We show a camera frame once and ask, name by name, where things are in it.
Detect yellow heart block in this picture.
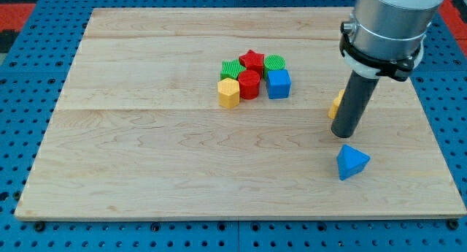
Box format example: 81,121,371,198
328,89,344,120

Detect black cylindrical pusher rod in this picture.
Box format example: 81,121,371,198
331,71,379,138

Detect blue triangle block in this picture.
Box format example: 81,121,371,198
336,144,371,180

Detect wooden board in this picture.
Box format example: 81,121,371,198
15,7,466,221

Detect blue cube block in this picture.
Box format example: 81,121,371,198
266,69,291,99

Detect green cylinder block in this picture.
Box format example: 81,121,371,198
263,54,286,80

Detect red cylinder block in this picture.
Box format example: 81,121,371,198
237,70,260,99

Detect red star block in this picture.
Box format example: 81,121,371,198
239,50,265,77

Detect green star block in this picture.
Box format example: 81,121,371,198
220,59,246,80

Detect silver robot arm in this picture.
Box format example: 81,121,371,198
339,0,443,82

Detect yellow hexagon block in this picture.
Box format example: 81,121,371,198
217,78,240,109

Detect black clamp ring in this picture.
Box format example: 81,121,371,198
339,32,424,83

